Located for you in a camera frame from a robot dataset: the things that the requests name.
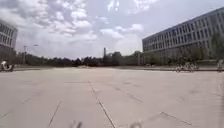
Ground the row of trees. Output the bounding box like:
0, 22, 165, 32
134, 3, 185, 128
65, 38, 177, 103
11, 33, 224, 68

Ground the tall chimney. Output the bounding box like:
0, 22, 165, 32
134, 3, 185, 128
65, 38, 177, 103
102, 46, 107, 58

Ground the group of people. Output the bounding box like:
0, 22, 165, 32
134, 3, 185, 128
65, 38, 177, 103
173, 61, 198, 74

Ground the large grey office building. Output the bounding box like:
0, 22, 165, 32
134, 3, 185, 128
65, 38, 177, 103
141, 7, 224, 61

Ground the street lamp pole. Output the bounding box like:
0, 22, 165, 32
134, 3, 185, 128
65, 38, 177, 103
21, 44, 39, 66

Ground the person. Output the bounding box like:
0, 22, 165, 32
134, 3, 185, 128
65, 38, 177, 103
0, 59, 15, 73
216, 58, 224, 73

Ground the grey building with windows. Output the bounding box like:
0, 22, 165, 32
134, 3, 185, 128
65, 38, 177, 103
0, 19, 19, 63

